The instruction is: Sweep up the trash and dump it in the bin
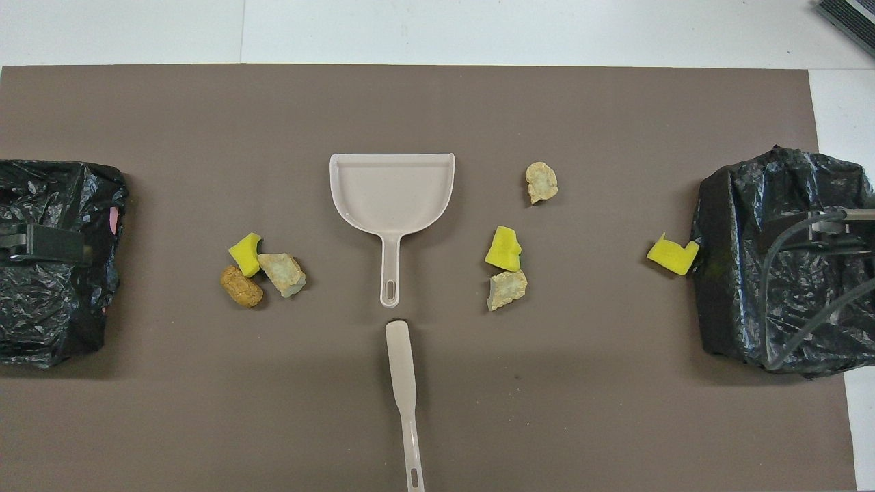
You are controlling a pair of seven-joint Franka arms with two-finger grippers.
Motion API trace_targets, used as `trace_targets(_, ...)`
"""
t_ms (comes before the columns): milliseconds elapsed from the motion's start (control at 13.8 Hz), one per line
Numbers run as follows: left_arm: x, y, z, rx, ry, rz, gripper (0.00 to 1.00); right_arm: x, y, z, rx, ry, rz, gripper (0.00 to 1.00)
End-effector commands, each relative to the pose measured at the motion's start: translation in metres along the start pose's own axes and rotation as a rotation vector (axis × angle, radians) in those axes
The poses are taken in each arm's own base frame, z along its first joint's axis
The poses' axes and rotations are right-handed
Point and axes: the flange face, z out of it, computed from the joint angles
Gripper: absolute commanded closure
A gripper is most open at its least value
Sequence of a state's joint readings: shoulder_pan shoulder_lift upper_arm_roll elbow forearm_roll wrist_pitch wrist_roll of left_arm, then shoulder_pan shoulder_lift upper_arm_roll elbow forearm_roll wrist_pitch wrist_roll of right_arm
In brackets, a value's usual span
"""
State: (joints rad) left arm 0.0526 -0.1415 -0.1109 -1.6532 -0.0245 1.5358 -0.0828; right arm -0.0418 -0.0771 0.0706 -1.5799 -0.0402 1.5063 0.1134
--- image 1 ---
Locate large brown table mat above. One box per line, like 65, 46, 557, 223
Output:
0, 64, 857, 492

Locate grey-beige foam rock chunk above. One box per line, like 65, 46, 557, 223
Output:
258, 252, 307, 299

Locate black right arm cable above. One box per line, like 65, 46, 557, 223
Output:
760, 208, 875, 373

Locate beige foam rock chunk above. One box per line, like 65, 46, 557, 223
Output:
487, 269, 528, 312

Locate beige hand brush black bristles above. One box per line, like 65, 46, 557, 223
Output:
385, 319, 425, 492

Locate rounded beige foam chunk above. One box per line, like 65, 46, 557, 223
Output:
525, 161, 558, 204

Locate small curved yellow sponge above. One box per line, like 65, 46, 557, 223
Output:
228, 232, 263, 277

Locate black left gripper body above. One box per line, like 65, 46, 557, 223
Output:
0, 223, 31, 264

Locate thick yellow sponge chunk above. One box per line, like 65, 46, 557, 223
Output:
485, 225, 522, 273

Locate beige plastic dustpan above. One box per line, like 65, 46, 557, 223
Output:
329, 153, 456, 308

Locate black bag bin pink spot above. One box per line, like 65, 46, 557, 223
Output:
0, 159, 129, 370

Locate dark ribbed vent panel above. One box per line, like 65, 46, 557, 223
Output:
815, 0, 875, 57

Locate black bag lined bin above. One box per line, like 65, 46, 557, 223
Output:
690, 145, 875, 378

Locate brown cork piece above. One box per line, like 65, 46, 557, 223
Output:
220, 265, 264, 308

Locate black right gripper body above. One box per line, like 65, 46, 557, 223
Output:
810, 219, 875, 258

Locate L-shaped yellow sponge piece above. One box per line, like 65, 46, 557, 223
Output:
647, 232, 701, 277

